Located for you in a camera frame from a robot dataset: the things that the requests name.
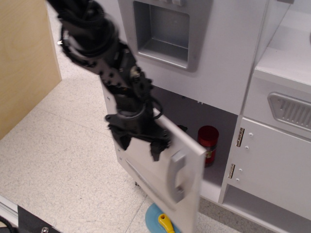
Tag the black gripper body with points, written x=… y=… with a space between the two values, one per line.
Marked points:
x=140 y=125

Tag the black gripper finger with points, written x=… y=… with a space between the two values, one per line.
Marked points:
x=123 y=138
x=157 y=148

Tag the white low fridge door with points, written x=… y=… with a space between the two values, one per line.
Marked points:
x=151 y=176

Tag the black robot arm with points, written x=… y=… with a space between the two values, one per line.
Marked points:
x=90 y=39

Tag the white toy fridge cabinet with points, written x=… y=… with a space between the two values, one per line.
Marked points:
x=219 y=84

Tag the red toy chili pepper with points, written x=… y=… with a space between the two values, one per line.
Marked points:
x=184 y=128

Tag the red lid spice jar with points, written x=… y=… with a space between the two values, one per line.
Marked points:
x=208 y=138

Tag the light blue plate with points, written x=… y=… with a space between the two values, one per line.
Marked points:
x=151 y=219

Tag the lower brass cabinet hinge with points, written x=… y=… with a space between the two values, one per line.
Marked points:
x=231 y=171

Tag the brass cabinet hinge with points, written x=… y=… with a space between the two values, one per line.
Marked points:
x=231 y=171
x=240 y=137

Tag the upper brass cabinet hinge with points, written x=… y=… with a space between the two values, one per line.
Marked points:
x=240 y=137

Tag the silver ice dispenser recess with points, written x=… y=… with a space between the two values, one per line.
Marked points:
x=168 y=31

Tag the white oven cabinet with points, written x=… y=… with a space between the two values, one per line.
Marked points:
x=271 y=184

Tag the light wooden panel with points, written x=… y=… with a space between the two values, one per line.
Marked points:
x=28 y=66

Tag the silver oven vent panel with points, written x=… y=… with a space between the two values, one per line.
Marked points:
x=291 y=111

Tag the yellow handled utensil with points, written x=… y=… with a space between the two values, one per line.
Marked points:
x=166 y=223

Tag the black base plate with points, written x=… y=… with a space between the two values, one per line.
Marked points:
x=29 y=223

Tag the aluminium frame rail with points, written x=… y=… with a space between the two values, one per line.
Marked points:
x=9 y=211

